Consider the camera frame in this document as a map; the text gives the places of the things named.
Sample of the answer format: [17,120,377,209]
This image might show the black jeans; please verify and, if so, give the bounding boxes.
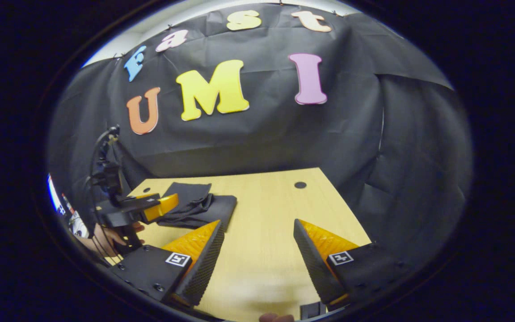
[156,182,238,232]

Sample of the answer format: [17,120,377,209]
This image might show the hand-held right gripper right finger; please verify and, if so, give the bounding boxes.
[293,218,412,311]

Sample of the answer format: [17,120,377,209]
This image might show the computer monitor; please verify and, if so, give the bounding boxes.
[46,174,63,213]

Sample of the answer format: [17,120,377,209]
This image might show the white side table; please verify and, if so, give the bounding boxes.
[68,210,90,238]

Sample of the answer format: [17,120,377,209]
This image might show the black backdrop cloth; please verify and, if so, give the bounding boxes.
[47,4,473,269]

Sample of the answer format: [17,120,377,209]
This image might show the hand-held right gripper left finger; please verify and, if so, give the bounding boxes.
[114,219,225,307]

